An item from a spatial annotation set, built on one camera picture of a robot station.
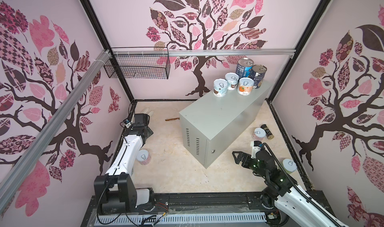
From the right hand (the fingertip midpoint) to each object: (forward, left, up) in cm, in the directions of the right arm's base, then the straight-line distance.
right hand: (238, 153), depth 80 cm
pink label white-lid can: (+1, +53, -5) cm, 54 cm away
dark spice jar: (+17, -26, -9) cm, 32 cm away
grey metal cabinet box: (+2, +17, +23) cm, 29 cm away
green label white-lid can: (-5, -29, -6) cm, 30 cm away
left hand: (+9, +55, +3) cm, 56 cm away
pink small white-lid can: (+16, -18, -6) cm, 25 cm away
